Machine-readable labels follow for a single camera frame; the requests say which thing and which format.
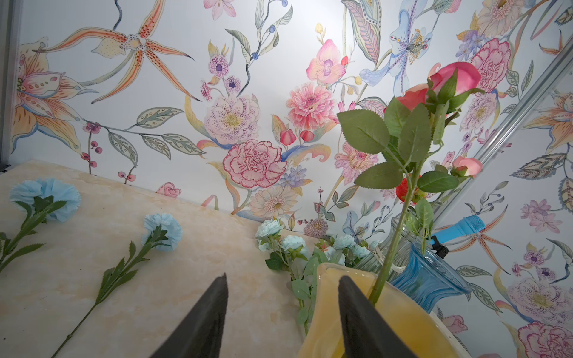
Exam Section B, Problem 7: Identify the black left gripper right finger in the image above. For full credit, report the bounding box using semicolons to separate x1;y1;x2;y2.
338;276;415;357

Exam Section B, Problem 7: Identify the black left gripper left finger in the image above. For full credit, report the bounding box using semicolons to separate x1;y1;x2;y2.
152;275;228;358

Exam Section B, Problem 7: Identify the yellow fluted glass vase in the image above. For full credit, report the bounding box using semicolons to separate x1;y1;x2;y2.
298;263;469;357

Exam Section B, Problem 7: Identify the purple blue glass vase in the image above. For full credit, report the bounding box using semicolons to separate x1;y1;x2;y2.
390;244;472;313

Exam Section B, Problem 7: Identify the light blue peony spray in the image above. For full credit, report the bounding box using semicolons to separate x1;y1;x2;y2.
255;219;370;333

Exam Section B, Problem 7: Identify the blue carnation stem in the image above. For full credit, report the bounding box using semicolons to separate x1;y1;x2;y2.
1;178;81;270
52;213;183;357

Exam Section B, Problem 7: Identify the small red rose stem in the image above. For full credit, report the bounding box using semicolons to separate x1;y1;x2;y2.
395;178;427;204

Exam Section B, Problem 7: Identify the magenta pink rose stem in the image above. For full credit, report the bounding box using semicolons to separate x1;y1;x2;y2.
337;62;483;304

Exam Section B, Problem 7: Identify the clear glass vase with twine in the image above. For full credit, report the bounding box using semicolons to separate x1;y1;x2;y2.
355;216;420;282

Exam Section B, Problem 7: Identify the coral red rose stem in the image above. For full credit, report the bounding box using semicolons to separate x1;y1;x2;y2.
396;84;429;111

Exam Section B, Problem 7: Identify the blue microphone on black stand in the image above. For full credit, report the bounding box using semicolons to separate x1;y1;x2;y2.
431;216;486;259

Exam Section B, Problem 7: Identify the aluminium corner frame post right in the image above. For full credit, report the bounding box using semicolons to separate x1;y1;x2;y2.
431;35;573;225

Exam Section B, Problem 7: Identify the aluminium corner frame post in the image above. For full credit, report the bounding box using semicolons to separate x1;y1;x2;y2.
431;35;573;225
1;0;22;172

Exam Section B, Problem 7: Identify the aluminium corner frame post left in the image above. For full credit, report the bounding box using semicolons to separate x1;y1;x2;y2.
1;0;22;172

